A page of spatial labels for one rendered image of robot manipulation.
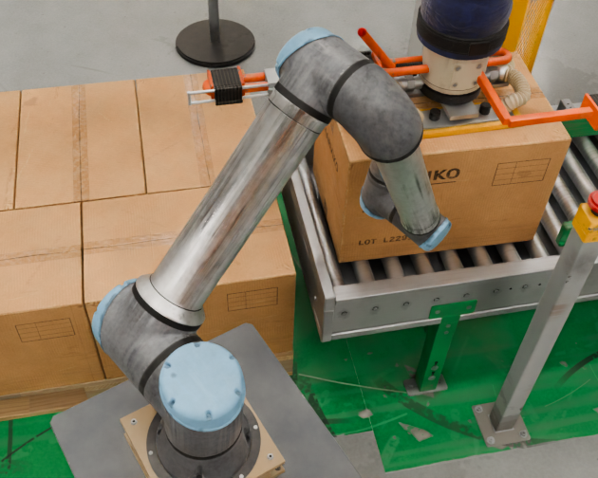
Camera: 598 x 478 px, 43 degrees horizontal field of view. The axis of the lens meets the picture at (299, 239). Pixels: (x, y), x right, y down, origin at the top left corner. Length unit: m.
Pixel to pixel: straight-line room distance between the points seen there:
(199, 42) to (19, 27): 0.95
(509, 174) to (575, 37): 2.33
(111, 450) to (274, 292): 0.77
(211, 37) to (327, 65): 2.70
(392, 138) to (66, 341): 1.34
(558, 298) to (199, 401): 1.05
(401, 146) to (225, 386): 0.51
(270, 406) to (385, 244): 0.70
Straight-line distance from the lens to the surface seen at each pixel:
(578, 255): 1.94
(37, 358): 2.40
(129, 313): 1.45
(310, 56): 1.31
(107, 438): 1.72
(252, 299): 2.25
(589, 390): 2.82
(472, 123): 2.07
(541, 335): 2.19
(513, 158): 2.11
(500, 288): 2.28
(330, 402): 2.59
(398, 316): 2.23
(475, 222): 2.25
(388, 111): 1.27
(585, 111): 2.01
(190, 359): 1.39
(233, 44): 3.97
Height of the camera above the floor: 2.25
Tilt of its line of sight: 48 degrees down
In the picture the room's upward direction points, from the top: 3 degrees clockwise
